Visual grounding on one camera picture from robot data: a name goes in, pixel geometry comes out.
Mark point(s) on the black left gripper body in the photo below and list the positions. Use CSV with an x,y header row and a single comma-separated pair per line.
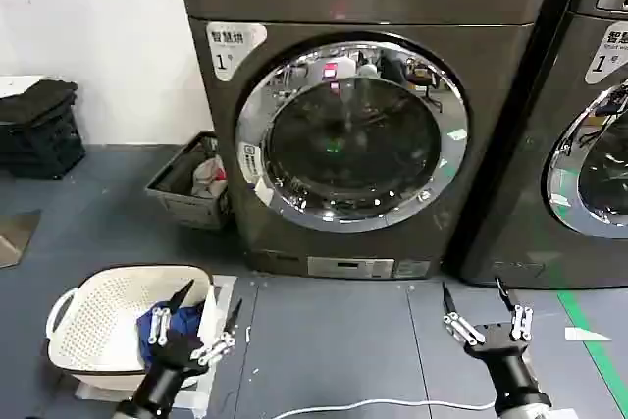
x,y
172,360

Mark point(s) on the white perforated laundry basket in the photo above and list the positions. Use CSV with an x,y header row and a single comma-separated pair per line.
x,y
98,321

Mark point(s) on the white number label sticker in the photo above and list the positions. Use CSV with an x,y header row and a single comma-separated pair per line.
x,y
230,48
608,53

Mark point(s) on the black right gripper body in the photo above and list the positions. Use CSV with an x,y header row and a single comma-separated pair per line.
x,y
505,345

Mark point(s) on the grey plastic laundry basket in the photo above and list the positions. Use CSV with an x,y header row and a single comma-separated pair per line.
x,y
172,193

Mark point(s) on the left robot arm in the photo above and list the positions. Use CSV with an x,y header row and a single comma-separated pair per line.
x,y
140,411

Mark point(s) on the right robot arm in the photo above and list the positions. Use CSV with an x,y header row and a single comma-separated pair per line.
x,y
525,409

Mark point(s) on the blue garment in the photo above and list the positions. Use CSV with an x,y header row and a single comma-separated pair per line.
x,y
184,321

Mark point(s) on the round chrome glass dryer door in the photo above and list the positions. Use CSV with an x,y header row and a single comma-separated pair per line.
x,y
353,154
596,178

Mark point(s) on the black plastic crate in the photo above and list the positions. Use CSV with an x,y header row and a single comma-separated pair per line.
x,y
44,149

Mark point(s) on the silver dryer base panel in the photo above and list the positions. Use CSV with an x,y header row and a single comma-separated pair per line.
x,y
348,267

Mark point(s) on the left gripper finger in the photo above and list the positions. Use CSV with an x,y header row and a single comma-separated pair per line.
x,y
218,345
161,326

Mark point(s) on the white door info sticker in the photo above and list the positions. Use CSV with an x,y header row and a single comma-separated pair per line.
x,y
250,161

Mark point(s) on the green floor tape strip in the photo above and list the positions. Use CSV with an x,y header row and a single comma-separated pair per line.
x,y
589,335

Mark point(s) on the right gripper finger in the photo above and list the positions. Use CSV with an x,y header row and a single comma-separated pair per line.
x,y
463,330
521,323

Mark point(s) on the black folded cloth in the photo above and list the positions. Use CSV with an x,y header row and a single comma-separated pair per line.
x,y
39,97

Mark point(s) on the white and red clothes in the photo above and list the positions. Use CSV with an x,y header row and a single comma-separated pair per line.
x,y
208,176

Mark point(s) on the white floor tape piece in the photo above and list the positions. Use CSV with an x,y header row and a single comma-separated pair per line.
x,y
586,334

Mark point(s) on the brown cardboard sheet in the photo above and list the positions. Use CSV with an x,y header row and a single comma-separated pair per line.
x,y
17,232

